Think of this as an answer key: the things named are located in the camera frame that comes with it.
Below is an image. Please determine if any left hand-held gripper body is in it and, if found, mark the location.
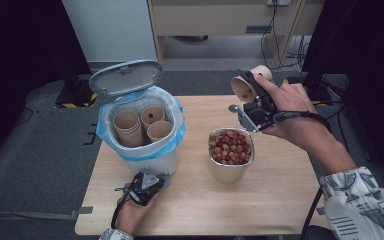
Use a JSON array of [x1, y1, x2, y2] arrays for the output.
[[123, 169, 166, 207]]

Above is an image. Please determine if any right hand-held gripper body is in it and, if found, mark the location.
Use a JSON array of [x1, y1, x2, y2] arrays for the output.
[[228, 96, 278, 134]]

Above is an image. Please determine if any brown paper cup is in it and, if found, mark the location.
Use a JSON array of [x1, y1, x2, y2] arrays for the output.
[[140, 105, 167, 130], [146, 120, 174, 143], [230, 64, 274, 104]]

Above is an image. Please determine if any white pedal bin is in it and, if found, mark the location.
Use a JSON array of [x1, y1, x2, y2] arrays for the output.
[[88, 59, 187, 190]]

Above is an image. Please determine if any white bin lid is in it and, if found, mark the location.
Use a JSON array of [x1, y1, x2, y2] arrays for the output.
[[88, 59, 164, 98]]

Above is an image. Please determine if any person's left hand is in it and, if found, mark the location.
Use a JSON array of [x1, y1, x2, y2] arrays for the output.
[[115, 194, 158, 236]]

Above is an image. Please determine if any person's right hand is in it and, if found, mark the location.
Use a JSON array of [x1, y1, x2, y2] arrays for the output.
[[253, 74, 331, 151]]

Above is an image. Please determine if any pile of red beige food scraps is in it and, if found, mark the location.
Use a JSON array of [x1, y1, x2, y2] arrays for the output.
[[209, 129, 253, 166]]

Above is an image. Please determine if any patterned white sleeve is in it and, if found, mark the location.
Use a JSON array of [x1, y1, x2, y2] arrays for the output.
[[319, 166, 384, 240], [98, 227, 135, 240]]

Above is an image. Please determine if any stack of paper cups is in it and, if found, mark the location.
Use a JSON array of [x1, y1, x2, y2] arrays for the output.
[[112, 109, 145, 149]]

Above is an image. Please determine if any metal bowl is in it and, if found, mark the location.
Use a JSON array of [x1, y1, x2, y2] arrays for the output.
[[208, 127, 256, 184]]

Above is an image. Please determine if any blue bin bag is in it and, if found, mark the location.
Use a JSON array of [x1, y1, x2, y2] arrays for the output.
[[95, 85, 187, 163]]

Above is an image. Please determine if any white cabinet panel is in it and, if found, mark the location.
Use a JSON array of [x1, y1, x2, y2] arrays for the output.
[[62, 0, 159, 64]]

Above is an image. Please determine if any black wrist strap cable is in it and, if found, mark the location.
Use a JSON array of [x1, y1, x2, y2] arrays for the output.
[[110, 194, 132, 231], [272, 110, 334, 240]]

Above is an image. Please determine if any bundle of thin cables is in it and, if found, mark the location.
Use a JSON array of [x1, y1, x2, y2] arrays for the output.
[[285, 34, 312, 68]]

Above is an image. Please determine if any black power cable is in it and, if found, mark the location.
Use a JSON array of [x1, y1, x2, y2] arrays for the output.
[[260, 1, 303, 72]]

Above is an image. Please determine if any black table bracket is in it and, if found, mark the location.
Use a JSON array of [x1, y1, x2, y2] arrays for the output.
[[83, 122, 99, 146]]

